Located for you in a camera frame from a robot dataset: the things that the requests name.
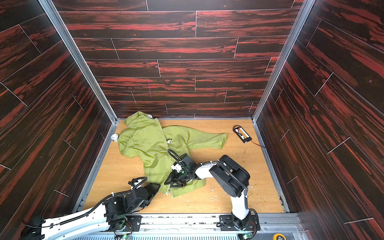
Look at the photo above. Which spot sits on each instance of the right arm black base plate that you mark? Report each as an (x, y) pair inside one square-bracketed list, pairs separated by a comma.
[(232, 223)]

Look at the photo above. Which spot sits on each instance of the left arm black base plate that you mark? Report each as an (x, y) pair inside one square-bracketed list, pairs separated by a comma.
[(130, 223)]

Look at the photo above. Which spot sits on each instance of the black battery pack with label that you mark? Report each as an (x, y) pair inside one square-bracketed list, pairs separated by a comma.
[(242, 134)]

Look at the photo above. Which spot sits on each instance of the yellow round tape measure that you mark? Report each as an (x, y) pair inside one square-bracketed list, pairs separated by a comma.
[(279, 236)]

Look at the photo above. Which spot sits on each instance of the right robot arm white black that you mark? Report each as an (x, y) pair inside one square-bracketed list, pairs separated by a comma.
[(233, 179)]

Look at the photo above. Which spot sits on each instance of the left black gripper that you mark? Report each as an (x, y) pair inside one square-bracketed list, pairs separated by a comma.
[(151, 189)]

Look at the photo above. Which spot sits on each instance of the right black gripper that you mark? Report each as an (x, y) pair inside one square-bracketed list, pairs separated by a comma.
[(179, 173)]

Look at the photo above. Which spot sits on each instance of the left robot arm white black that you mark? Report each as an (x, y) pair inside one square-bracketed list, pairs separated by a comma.
[(112, 213)]

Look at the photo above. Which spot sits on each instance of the green zip-up jacket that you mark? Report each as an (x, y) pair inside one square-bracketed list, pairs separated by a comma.
[(147, 139)]

